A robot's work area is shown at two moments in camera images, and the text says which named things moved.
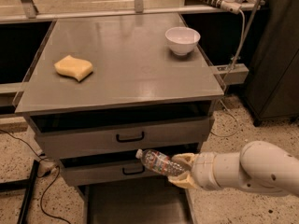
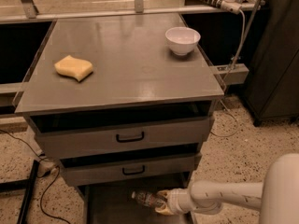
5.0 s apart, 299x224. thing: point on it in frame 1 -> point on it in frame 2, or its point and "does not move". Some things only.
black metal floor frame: x=21 y=185 does not move
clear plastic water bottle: x=161 y=162 -> x=146 y=198
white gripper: x=204 y=169 -> x=175 y=200
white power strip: x=228 y=2 does not move
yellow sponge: x=73 y=67 does not move
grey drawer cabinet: x=104 y=89 does not move
